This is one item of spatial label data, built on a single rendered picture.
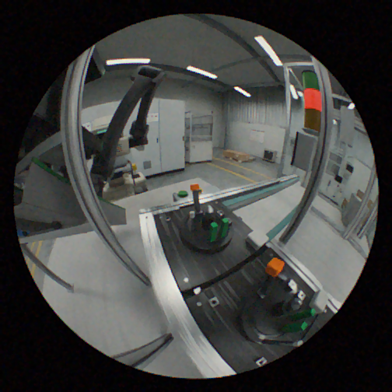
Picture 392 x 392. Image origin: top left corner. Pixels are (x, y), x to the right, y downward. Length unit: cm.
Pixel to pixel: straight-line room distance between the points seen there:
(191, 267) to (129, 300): 22
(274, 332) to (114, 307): 37
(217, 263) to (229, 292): 7
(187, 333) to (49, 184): 28
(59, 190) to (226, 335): 30
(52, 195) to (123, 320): 33
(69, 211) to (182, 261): 22
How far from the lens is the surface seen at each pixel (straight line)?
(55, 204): 15
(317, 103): 32
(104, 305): 42
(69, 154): 15
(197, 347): 26
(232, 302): 24
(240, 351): 26
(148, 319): 36
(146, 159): 323
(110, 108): 324
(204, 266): 25
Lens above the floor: 120
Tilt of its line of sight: 31 degrees down
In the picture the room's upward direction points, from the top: 2 degrees clockwise
